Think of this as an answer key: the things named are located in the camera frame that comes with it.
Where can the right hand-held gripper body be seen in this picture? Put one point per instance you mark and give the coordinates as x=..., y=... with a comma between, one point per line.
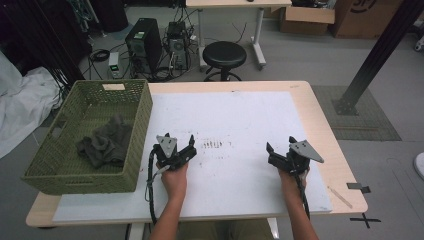
x=290, y=161

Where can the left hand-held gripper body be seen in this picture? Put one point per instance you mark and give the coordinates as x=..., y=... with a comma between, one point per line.
x=175, y=159

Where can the dark olive printed t-shirt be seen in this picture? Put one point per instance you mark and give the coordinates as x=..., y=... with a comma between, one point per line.
x=106, y=143

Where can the green woven basket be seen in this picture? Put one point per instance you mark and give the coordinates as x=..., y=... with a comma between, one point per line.
x=66, y=180

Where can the person's left hand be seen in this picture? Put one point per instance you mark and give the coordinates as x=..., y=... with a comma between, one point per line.
x=175, y=183

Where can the person's right hand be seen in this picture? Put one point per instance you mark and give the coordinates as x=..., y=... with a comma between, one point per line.
x=291, y=186

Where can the thin wooden stick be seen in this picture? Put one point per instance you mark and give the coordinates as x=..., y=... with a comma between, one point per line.
x=340, y=197

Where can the black tape strip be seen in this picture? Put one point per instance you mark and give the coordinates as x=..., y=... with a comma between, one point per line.
x=355, y=186

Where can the grey floor mat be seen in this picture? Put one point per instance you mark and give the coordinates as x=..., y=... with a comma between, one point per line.
x=366, y=126

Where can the person's olive pants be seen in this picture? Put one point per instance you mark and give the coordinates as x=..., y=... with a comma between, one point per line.
x=206, y=231

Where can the small white power device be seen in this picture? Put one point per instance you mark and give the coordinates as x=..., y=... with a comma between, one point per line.
x=114, y=65

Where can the open computer tower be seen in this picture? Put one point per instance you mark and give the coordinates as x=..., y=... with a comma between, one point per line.
x=177, y=45

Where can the black round stool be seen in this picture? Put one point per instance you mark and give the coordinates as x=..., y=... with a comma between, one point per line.
x=224, y=55

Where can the black computer tower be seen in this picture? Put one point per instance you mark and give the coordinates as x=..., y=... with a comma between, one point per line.
x=145, y=43

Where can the open cardboard box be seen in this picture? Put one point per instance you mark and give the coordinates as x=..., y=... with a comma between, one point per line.
x=306, y=20

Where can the white round object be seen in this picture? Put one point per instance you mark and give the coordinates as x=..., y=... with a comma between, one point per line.
x=420, y=166

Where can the large cardboard box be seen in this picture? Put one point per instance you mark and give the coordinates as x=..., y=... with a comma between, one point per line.
x=363, y=20

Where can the white-legged desk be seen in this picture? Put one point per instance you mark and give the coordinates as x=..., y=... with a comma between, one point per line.
x=233, y=2

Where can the white cloth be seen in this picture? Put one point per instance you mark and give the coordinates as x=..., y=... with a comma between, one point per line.
x=23, y=100

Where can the dark curtain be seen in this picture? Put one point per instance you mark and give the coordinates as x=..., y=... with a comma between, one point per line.
x=33, y=33

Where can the black metal post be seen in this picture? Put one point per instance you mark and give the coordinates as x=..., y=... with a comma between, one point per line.
x=376, y=56

